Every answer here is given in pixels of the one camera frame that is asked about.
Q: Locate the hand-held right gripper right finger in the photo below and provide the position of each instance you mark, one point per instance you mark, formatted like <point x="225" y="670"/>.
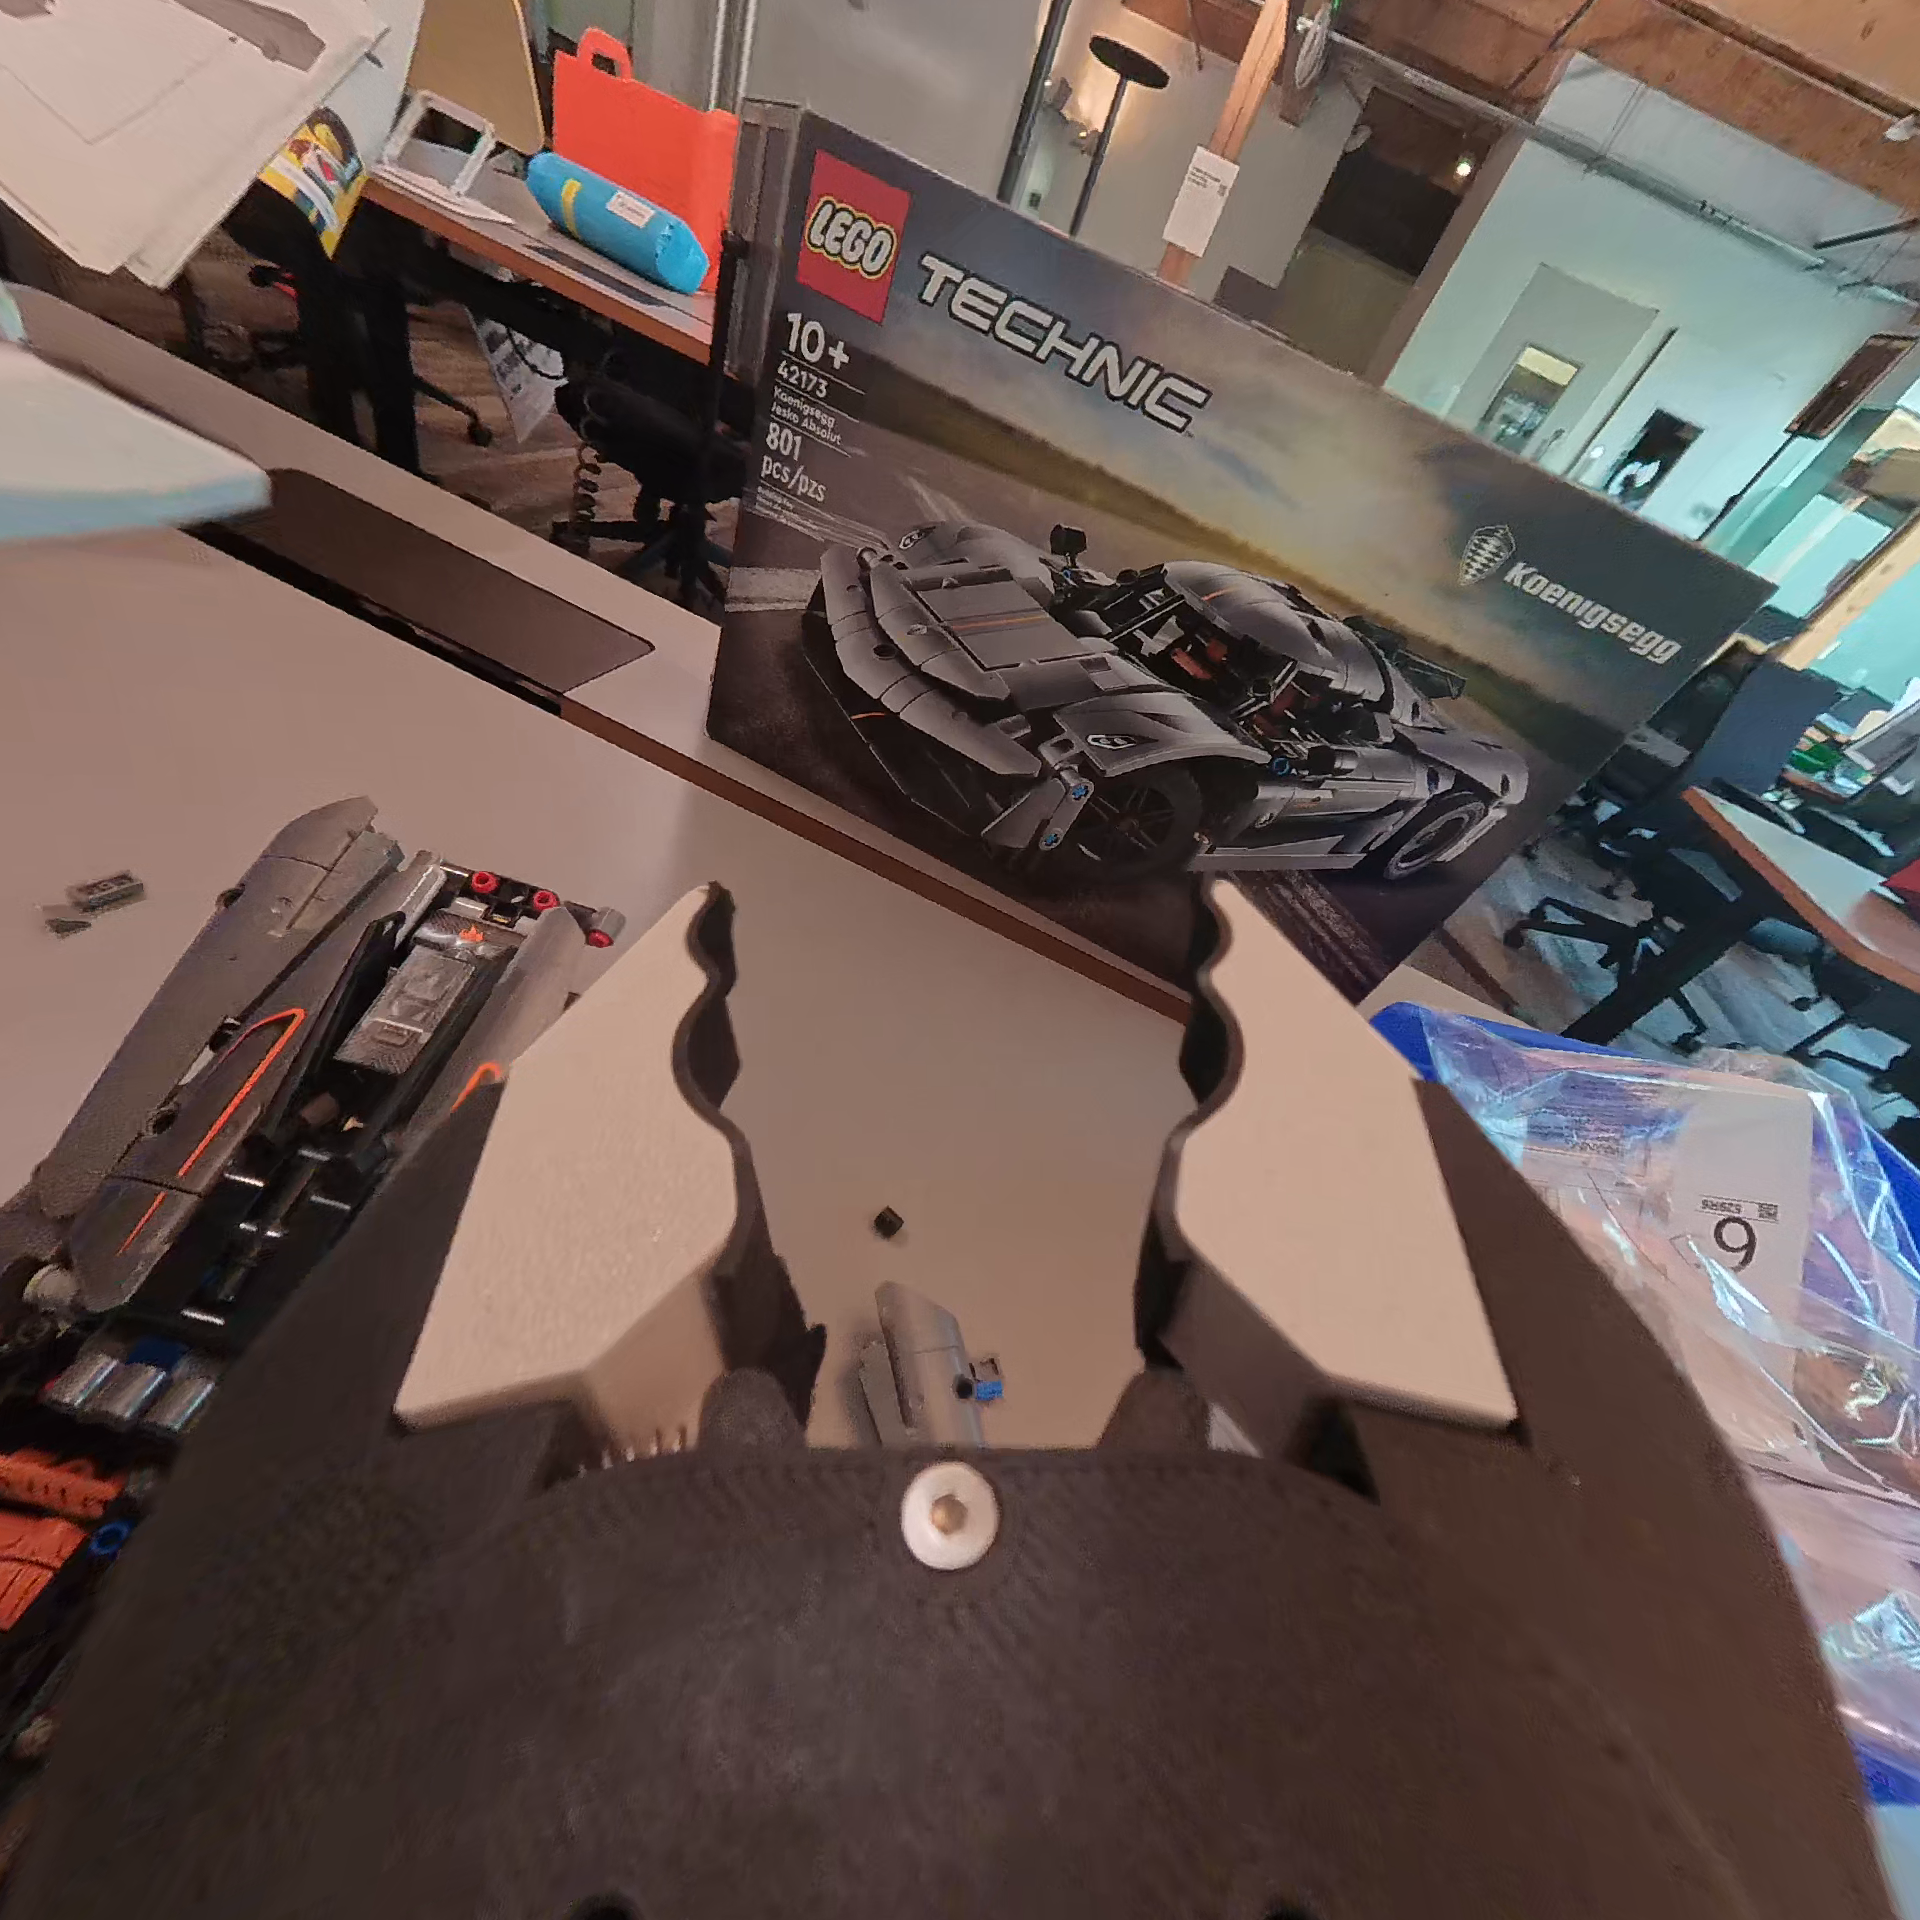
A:
<point x="1323" y="1196"/>

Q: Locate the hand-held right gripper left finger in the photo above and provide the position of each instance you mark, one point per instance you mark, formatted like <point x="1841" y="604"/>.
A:
<point x="582" y="1196"/>

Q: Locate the grey lego panel piece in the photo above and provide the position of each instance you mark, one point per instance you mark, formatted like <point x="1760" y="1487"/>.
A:
<point x="917" y="1362"/>

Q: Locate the grey lego car model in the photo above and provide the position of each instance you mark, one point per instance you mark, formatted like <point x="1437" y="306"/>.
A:
<point x="225" y="1081"/>

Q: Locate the lego set box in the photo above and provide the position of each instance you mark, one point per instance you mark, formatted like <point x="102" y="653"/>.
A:
<point x="1198" y="453"/>

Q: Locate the blue plastic bin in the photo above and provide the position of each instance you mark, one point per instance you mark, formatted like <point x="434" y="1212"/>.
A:
<point x="1426" y="1036"/>

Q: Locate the pile of clear plastic bags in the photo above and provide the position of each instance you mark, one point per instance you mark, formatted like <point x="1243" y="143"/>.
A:
<point x="1723" y="1274"/>

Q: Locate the wooden background desk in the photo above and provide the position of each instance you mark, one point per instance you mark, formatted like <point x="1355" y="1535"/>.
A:
<point x="1833" y="916"/>
<point x="569" y="274"/>

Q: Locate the dark table hatch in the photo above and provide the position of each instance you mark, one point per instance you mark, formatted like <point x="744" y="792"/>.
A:
<point x="453" y="618"/>

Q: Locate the black office chair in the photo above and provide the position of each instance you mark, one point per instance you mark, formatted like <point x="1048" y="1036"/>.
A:
<point x="659" y="453"/>
<point x="1772" y="737"/>

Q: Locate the blue roll pouch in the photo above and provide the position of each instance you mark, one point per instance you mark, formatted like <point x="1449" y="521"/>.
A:
<point x="618" y="226"/>

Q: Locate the white paper sign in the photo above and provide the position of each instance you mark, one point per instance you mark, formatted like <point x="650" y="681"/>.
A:
<point x="1210" y="197"/>

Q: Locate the white laptop stand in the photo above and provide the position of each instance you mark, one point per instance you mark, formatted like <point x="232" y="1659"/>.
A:
<point x="428" y="157"/>

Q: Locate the yellow printed booklet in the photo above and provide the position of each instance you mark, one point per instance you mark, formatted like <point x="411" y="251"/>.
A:
<point x="320" y="182"/>

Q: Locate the orange bag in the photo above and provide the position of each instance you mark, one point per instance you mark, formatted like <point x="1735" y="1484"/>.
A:
<point x="646" y="135"/>

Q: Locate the beige board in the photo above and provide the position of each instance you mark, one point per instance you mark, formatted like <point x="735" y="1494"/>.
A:
<point x="480" y="79"/>

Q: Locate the open instruction booklet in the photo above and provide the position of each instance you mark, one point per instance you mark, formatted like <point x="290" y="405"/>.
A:
<point x="151" y="119"/>

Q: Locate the wooden post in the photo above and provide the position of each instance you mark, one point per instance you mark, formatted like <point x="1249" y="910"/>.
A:
<point x="1247" y="92"/>

